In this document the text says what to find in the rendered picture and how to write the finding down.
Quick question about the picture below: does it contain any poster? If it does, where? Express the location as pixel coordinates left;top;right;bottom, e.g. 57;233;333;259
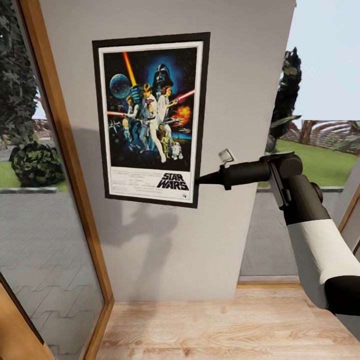
92;32;211;209

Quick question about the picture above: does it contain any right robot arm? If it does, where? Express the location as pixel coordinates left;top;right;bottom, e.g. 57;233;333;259
194;148;360;342

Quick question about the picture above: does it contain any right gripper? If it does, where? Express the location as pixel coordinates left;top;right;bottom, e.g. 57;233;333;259
194;162;254;191

